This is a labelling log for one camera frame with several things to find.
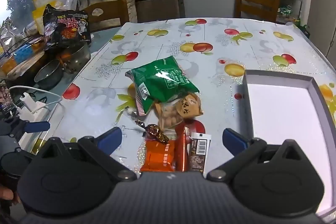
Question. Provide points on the fruit pattern tablecloth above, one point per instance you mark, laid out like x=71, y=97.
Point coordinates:
x=214, y=54

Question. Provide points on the green snack bag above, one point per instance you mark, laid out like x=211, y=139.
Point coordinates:
x=159, y=81

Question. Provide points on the orange square snack packet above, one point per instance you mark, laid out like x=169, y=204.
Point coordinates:
x=159, y=157

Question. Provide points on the red gold candy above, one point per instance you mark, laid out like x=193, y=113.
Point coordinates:
x=154, y=131

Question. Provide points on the metal storage shelf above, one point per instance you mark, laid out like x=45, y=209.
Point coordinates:
x=289, y=11

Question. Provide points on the yellow paper bag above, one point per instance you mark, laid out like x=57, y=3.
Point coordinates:
x=37, y=14

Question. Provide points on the black instant noodle pack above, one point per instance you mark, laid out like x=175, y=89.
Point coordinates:
x=65, y=28

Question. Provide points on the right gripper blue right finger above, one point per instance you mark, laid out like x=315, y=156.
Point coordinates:
x=234, y=142

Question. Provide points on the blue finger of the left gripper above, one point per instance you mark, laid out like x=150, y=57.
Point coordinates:
x=32, y=127

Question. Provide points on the white shallow cardboard box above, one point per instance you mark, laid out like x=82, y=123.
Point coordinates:
x=282, y=106

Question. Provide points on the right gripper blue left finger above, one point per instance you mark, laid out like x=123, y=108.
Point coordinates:
x=109, y=141

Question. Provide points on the glass bowl with items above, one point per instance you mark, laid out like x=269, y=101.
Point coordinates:
x=21, y=51

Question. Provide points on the long orange snack bar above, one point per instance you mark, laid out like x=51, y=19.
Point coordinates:
x=180, y=152

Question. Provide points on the person's left hand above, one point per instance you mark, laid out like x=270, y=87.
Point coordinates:
x=9, y=195

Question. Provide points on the brown peanut snack bag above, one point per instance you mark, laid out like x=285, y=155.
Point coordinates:
x=171, y=114

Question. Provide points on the dark frying pan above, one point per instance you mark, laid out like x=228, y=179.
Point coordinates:
x=49, y=75

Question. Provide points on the metal pot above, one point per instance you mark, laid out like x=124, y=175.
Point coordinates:
x=73, y=59

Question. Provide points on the wooden chair far left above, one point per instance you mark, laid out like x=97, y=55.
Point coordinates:
x=102, y=11

